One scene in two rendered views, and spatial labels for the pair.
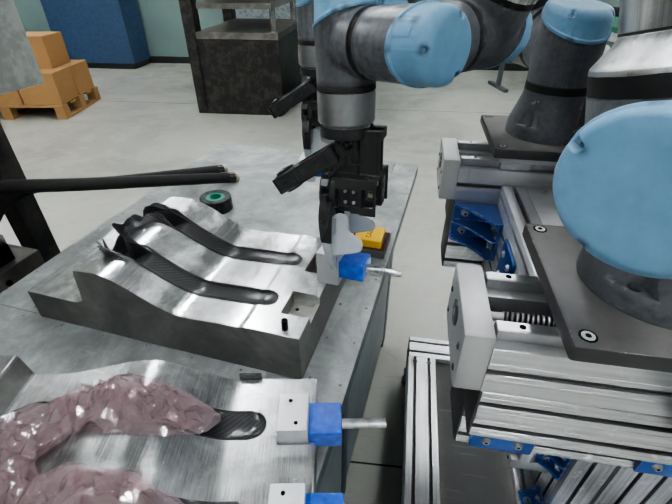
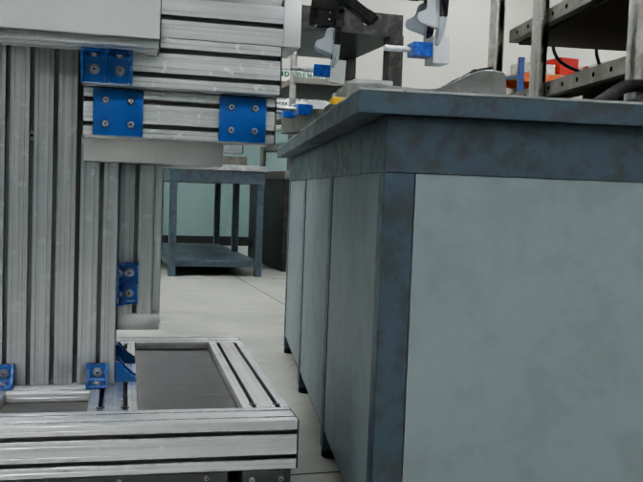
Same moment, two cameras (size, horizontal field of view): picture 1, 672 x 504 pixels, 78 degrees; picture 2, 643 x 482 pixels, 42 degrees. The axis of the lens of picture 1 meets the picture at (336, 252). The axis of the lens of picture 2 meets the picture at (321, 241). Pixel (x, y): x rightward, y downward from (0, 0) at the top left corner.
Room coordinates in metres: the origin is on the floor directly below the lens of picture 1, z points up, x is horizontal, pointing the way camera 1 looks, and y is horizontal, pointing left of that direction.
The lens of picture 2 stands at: (2.41, -0.81, 0.64)
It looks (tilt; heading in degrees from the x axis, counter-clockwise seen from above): 3 degrees down; 157
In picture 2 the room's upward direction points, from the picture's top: 2 degrees clockwise
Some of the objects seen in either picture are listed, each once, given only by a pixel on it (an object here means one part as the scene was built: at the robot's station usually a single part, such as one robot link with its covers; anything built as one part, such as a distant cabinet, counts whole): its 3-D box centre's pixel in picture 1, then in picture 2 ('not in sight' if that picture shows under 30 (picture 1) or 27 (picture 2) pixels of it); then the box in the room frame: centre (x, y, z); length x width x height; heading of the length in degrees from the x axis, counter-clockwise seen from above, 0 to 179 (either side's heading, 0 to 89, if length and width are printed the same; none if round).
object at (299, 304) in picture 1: (301, 313); not in sight; (0.48, 0.05, 0.87); 0.05 x 0.05 x 0.04; 74
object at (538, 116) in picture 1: (551, 107); not in sight; (0.83, -0.43, 1.09); 0.15 x 0.15 x 0.10
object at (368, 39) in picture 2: not in sight; (323, 144); (-4.14, 1.95, 1.03); 1.54 x 0.94 x 2.06; 174
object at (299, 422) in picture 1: (333, 423); (299, 109); (0.30, 0.00, 0.86); 0.13 x 0.05 x 0.05; 91
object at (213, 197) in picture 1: (216, 202); not in sight; (0.94, 0.31, 0.82); 0.08 x 0.08 x 0.04
